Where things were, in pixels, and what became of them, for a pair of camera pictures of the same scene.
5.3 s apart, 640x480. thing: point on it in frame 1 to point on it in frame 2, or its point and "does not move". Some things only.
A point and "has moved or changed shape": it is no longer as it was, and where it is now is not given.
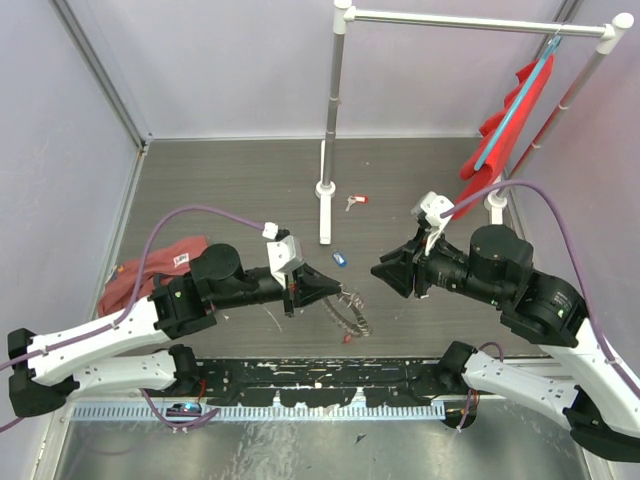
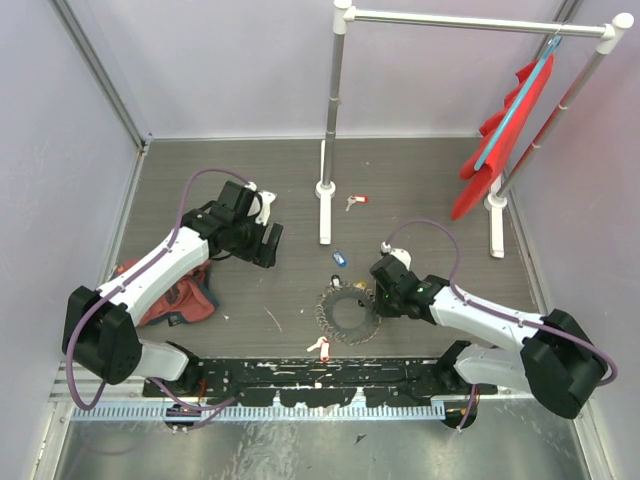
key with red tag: [356, 198] does not move
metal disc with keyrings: [363, 329] has moved or changed shape
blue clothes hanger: [548, 56] does not move
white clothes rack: [343, 11] does not move
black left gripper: [309, 285] to [268, 255]
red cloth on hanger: [491, 173] does not move
